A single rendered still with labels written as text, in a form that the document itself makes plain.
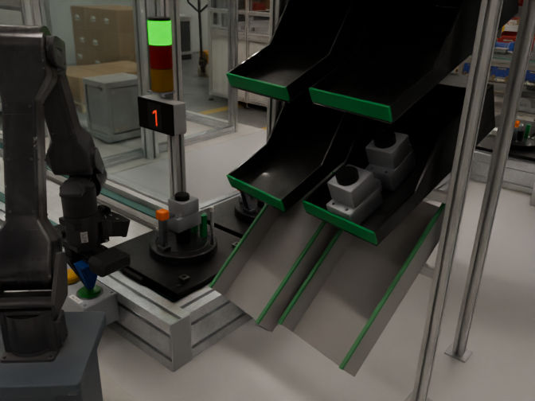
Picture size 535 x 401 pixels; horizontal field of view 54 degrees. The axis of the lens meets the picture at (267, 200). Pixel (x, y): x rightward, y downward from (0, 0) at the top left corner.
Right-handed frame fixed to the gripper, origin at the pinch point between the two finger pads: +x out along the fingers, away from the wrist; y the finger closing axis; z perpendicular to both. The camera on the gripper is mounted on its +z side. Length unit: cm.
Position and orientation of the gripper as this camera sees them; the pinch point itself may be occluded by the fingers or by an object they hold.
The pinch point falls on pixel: (87, 272)
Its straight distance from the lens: 100.5
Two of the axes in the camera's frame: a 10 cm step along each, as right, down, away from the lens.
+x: -0.3, 9.2, 4.0
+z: 6.4, -2.9, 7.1
